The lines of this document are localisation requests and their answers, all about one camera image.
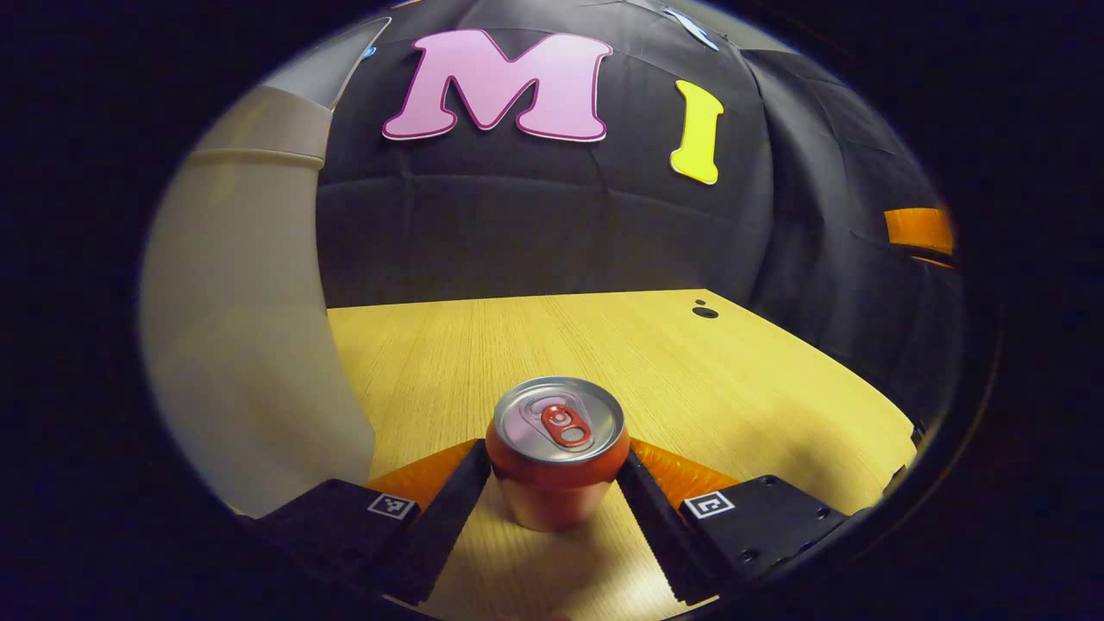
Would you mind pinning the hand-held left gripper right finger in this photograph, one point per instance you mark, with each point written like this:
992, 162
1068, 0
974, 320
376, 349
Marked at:
655, 530

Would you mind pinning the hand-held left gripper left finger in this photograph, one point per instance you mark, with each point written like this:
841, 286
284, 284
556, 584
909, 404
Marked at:
440, 526

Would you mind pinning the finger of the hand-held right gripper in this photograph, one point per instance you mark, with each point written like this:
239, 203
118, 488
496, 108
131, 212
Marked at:
918, 228

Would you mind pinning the red pop can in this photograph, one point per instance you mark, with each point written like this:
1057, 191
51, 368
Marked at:
556, 474

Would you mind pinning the white desktop garbage bin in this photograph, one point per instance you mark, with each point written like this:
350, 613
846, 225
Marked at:
250, 345

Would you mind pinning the black backdrop cloth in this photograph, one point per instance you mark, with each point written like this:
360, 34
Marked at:
552, 224

